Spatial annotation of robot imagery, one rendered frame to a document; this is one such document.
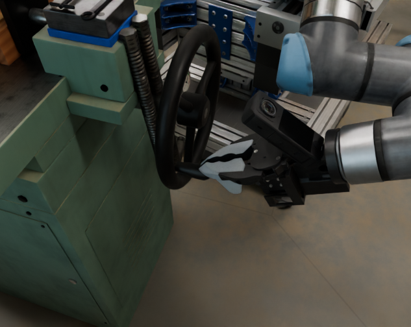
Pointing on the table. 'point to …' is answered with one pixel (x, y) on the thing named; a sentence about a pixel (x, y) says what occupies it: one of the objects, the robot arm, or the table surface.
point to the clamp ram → (23, 21)
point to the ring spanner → (93, 10)
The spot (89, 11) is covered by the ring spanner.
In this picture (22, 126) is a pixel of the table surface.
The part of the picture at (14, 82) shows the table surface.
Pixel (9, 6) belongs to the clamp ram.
